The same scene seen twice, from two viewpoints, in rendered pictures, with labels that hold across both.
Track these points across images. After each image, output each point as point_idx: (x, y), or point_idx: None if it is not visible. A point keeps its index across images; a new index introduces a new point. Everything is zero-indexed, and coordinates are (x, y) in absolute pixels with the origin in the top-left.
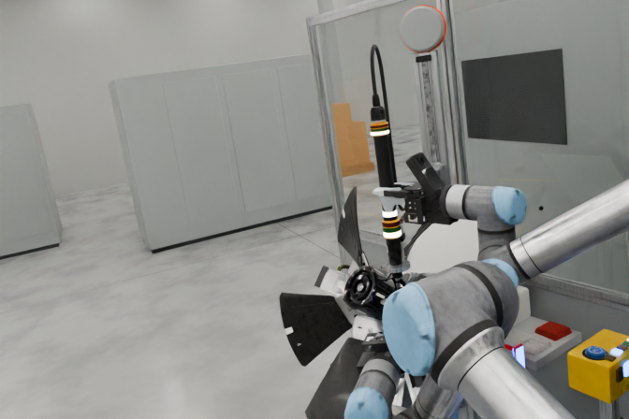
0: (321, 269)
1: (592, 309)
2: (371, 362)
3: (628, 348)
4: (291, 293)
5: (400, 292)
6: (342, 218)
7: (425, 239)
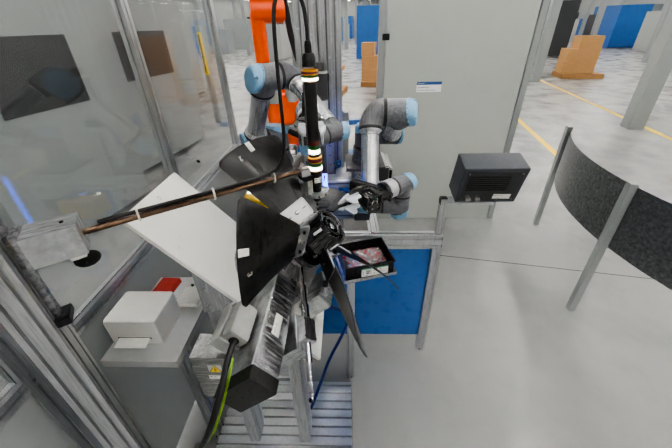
0: (255, 380)
1: (149, 260)
2: (390, 182)
3: None
4: (353, 319)
5: (414, 99)
6: (244, 263)
7: (193, 253)
